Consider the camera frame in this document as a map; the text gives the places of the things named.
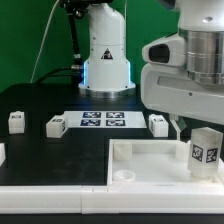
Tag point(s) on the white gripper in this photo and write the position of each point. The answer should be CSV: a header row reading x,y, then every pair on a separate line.
x,y
168,89

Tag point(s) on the white square tabletop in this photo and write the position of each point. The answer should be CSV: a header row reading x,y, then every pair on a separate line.
x,y
148,161

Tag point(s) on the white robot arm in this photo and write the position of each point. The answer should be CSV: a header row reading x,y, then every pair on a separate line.
x,y
106,72

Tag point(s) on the white U-shaped obstacle fence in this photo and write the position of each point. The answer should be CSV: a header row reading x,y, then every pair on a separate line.
x,y
198,197

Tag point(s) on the white sheet with AprilTags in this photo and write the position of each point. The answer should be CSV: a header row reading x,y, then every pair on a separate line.
x,y
105,119

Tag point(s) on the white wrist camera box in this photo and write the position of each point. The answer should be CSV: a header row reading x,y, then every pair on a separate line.
x,y
166,51

